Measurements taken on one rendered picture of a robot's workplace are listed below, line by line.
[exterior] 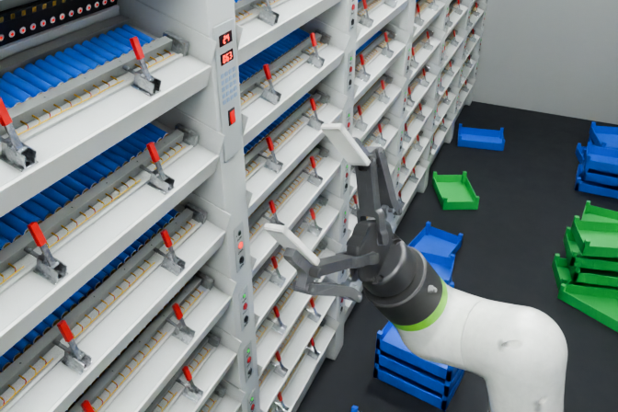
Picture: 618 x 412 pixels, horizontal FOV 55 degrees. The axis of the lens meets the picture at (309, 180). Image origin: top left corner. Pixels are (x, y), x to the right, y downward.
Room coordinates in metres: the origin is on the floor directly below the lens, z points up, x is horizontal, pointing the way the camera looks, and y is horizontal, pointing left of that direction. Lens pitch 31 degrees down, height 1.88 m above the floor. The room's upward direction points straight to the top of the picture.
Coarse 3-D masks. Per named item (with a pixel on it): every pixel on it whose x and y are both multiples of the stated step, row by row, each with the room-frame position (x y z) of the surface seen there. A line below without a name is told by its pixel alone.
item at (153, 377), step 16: (208, 272) 1.07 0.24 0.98; (208, 288) 1.05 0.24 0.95; (224, 288) 1.06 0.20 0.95; (192, 304) 1.00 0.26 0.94; (208, 304) 1.01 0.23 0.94; (224, 304) 1.02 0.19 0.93; (176, 320) 0.95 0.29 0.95; (192, 320) 0.96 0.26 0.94; (208, 320) 0.97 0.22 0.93; (160, 336) 0.90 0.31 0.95; (144, 352) 0.86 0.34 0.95; (160, 352) 0.87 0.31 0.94; (176, 352) 0.87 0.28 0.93; (128, 368) 0.82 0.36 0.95; (144, 368) 0.82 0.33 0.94; (160, 368) 0.83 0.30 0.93; (176, 368) 0.85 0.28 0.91; (112, 384) 0.78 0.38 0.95; (128, 384) 0.78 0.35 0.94; (144, 384) 0.79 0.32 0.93; (160, 384) 0.80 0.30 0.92; (96, 400) 0.74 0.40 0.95; (128, 400) 0.75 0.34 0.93; (144, 400) 0.76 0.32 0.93
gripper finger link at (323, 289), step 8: (296, 280) 0.50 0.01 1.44; (304, 288) 0.49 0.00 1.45; (312, 288) 0.49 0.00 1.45; (320, 288) 0.50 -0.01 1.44; (328, 288) 0.50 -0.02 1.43; (336, 288) 0.51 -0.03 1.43; (344, 288) 0.52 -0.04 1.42; (352, 288) 0.53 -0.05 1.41; (344, 296) 0.51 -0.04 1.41; (352, 296) 0.52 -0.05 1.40; (360, 296) 0.53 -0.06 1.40
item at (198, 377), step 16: (208, 336) 1.06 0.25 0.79; (224, 336) 1.06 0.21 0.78; (192, 352) 1.01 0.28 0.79; (208, 352) 1.04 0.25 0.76; (224, 352) 1.05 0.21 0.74; (192, 368) 0.98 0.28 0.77; (208, 368) 0.99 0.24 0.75; (224, 368) 1.00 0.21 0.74; (176, 384) 0.93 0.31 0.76; (192, 384) 0.91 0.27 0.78; (208, 384) 0.95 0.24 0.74; (160, 400) 0.88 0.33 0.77; (176, 400) 0.90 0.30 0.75; (192, 400) 0.90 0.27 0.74
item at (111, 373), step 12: (192, 288) 1.03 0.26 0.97; (180, 300) 0.99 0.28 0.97; (168, 312) 0.95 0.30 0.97; (156, 324) 0.91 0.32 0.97; (144, 336) 0.88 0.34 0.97; (132, 348) 0.84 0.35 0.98; (120, 360) 0.81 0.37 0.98; (108, 372) 0.78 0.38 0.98; (96, 384) 0.75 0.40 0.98; (108, 384) 0.77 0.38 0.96; (84, 396) 0.72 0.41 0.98; (96, 396) 0.73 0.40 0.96; (72, 408) 0.70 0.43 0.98
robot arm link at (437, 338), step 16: (448, 288) 0.62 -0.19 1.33; (448, 304) 0.59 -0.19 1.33; (464, 304) 0.59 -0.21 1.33; (432, 320) 0.57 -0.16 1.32; (448, 320) 0.58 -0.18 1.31; (464, 320) 0.57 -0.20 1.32; (400, 336) 0.61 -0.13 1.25; (416, 336) 0.57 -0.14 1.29; (432, 336) 0.57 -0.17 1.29; (448, 336) 0.56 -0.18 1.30; (416, 352) 0.59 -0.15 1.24; (432, 352) 0.57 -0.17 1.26; (448, 352) 0.56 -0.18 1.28; (464, 368) 0.54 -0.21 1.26
